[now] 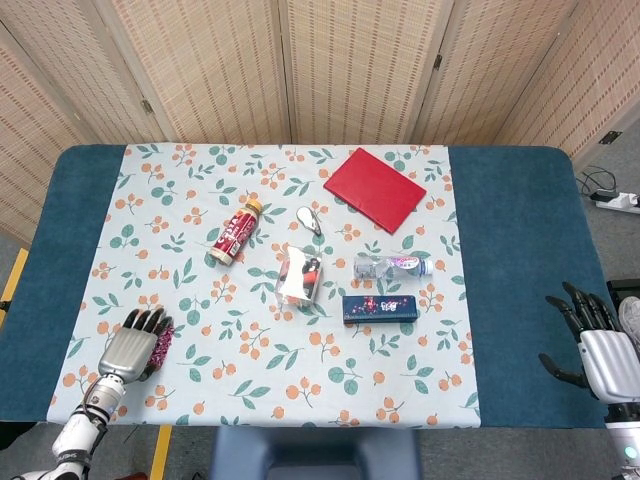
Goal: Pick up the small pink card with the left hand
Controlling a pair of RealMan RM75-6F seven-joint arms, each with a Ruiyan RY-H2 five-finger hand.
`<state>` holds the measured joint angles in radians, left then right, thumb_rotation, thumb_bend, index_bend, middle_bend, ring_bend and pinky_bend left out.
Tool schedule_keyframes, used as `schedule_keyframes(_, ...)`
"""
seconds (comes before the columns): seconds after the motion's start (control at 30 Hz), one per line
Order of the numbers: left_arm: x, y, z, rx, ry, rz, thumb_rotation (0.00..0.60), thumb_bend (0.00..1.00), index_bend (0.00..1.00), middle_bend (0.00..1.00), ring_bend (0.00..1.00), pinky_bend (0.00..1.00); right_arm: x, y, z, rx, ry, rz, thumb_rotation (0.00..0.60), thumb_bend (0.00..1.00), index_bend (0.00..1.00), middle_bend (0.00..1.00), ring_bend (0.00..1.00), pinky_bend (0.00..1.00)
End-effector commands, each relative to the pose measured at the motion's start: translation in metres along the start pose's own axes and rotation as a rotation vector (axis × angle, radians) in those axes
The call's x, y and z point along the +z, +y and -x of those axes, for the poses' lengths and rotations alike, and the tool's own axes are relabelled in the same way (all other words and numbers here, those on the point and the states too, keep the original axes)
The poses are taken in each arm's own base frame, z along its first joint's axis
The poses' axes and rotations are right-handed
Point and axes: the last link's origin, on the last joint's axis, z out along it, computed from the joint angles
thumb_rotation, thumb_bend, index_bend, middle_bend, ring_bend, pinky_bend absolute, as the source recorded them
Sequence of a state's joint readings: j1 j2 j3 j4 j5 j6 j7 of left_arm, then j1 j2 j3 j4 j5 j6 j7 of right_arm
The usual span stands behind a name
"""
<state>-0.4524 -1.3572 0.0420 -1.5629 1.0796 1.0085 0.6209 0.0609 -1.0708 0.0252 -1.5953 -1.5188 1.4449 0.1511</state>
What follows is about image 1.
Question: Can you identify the grey shoe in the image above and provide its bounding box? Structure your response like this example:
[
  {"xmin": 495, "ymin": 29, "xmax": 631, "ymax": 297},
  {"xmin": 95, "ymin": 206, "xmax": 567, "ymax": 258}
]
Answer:
[{"xmin": 618, "ymin": 296, "xmax": 640, "ymax": 346}]

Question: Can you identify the black box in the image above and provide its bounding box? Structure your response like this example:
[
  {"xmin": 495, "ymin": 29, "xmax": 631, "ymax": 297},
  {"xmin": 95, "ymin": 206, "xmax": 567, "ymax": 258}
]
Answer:
[{"xmin": 606, "ymin": 278, "xmax": 640, "ymax": 301}]

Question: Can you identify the teal table cover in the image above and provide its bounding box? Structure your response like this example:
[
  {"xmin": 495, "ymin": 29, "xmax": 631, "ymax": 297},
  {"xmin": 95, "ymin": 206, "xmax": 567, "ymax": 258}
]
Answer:
[{"xmin": 0, "ymin": 143, "xmax": 621, "ymax": 431}]

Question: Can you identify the clear plastic box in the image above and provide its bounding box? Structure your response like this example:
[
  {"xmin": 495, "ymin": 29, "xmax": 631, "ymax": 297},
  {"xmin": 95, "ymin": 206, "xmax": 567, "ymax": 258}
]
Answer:
[{"xmin": 273, "ymin": 244, "xmax": 325, "ymax": 306}]

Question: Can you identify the red coffee bottle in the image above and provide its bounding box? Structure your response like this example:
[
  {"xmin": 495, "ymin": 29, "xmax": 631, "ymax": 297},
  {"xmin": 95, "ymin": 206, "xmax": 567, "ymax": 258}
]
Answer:
[{"xmin": 209, "ymin": 197, "xmax": 265, "ymax": 266}]

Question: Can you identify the red booklet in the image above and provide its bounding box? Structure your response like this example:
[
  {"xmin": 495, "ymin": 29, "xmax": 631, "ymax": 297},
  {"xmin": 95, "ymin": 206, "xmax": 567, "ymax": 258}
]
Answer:
[{"xmin": 322, "ymin": 147, "xmax": 428, "ymax": 235}]

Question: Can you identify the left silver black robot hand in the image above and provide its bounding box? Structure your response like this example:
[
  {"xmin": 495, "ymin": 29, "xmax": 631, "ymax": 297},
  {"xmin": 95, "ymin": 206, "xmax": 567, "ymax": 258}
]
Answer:
[{"xmin": 97, "ymin": 307, "xmax": 175, "ymax": 385}]

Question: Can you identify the navy blue rectangular box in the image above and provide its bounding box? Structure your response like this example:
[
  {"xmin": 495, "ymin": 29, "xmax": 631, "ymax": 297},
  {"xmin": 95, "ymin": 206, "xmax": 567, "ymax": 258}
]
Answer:
[{"xmin": 342, "ymin": 294, "xmax": 419, "ymax": 325}]

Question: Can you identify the floral fruit print tablecloth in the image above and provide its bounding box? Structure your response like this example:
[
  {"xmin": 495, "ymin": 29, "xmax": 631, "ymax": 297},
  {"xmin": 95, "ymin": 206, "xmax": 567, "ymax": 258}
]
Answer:
[{"xmin": 46, "ymin": 143, "xmax": 482, "ymax": 430}]

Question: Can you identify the pink patterned pouch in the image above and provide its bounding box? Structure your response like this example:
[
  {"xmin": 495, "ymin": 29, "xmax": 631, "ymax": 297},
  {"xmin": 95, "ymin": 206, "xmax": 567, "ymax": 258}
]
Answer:
[{"xmin": 152, "ymin": 322, "xmax": 176, "ymax": 369}]

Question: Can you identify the woven bamboo folding screen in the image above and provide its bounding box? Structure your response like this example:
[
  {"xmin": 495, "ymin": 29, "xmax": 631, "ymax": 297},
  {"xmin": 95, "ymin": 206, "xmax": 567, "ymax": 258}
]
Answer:
[{"xmin": 0, "ymin": 0, "xmax": 640, "ymax": 246}]

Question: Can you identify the black cable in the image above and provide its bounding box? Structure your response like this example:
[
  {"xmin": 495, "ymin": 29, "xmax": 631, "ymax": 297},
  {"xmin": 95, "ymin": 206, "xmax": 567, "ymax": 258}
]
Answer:
[{"xmin": 577, "ymin": 165, "xmax": 619, "ymax": 197}]

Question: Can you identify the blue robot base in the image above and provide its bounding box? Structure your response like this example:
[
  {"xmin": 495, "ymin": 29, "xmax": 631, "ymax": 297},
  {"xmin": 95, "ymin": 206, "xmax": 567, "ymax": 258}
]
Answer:
[{"xmin": 209, "ymin": 425, "xmax": 422, "ymax": 480}]

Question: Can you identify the silver metal clip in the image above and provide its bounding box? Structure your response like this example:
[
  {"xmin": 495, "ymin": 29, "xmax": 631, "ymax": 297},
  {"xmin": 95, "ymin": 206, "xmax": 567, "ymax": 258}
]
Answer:
[{"xmin": 295, "ymin": 206, "xmax": 324, "ymax": 236}]

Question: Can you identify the white power strip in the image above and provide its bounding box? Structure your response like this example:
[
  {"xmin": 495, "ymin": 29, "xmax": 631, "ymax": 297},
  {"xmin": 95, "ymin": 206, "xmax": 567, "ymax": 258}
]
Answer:
[{"xmin": 594, "ymin": 190, "xmax": 640, "ymax": 215}]

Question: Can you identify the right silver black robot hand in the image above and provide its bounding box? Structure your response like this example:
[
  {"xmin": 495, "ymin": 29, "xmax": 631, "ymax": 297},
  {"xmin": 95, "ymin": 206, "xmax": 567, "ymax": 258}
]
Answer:
[{"xmin": 537, "ymin": 281, "xmax": 640, "ymax": 404}]

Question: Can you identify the clear water bottle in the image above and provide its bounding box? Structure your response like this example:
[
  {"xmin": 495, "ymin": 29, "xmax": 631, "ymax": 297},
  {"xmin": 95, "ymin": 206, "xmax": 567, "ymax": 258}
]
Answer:
[{"xmin": 352, "ymin": 254, "xmax": 435, "ymax": 282}]

